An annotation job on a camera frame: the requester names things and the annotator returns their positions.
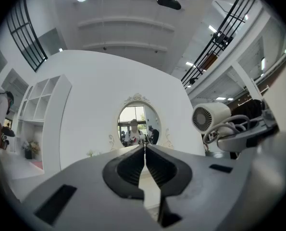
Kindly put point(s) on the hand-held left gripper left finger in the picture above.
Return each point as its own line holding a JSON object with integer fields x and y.
{"x": 85, "y": 177}

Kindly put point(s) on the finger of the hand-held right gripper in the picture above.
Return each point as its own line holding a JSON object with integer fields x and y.
{"x": 234, "y": 143}
{"x": 247, "y": 109}

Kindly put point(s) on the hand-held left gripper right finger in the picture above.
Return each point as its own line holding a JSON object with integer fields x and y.
{"x": 205, "y": 177}

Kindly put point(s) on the white hair dryer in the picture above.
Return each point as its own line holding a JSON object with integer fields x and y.
{"x": 217, "y": 112}

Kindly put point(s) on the pink and white flower arrangement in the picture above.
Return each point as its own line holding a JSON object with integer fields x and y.
{"x": 33, "y": 147}

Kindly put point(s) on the black balcony railing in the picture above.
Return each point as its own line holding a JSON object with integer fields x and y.
{"x": 217, "y": 37}

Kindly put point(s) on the white shelf unit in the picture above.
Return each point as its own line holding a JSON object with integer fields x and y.
{"x": 46, "y": 100}

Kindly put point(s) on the black window grille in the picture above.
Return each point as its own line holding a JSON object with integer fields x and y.
{"x": 25, "y": 32}

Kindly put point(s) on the oval mirror with cream frame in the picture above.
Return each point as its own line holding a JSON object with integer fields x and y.
{"x": 138, "y": 115}

